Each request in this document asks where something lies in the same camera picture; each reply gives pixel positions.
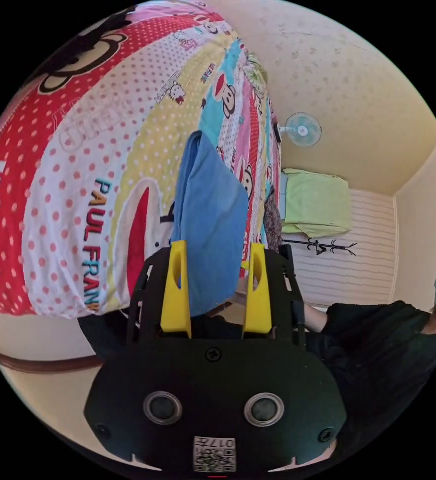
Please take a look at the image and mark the light blue fan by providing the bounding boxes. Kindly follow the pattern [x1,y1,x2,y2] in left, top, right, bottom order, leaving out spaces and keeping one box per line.
[276,112,323,148]

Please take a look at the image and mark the dark patterned cloth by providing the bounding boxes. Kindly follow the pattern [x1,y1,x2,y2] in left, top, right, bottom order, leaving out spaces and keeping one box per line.
[263,185,284,252]

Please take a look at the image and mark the person's right forearm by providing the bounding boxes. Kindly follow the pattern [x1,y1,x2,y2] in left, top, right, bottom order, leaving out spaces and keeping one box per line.
[303,302,329,333]

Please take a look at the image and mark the black coat rack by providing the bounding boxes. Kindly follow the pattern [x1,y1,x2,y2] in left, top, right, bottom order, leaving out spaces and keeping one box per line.
[282,239,358,258]

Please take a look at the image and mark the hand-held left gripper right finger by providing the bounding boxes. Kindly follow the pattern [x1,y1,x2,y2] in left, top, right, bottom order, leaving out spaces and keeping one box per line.
[242,243,273,334]

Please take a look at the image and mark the green floral pillow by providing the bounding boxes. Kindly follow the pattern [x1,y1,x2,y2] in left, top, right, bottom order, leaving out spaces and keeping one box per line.
[244,52,269,97]

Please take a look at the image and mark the bed with cartoon print sheet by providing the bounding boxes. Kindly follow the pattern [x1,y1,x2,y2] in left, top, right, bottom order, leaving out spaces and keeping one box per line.
[0,0,283,320]

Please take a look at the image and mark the blue jeans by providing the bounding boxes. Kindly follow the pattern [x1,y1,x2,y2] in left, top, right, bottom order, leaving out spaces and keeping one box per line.
[171,130,249,318]

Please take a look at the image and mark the person's body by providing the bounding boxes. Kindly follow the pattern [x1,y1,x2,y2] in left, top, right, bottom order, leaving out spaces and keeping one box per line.
[304,236,436,462]

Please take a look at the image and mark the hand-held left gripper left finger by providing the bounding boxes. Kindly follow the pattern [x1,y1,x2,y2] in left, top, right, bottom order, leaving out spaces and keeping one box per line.
[160,240,192,334]

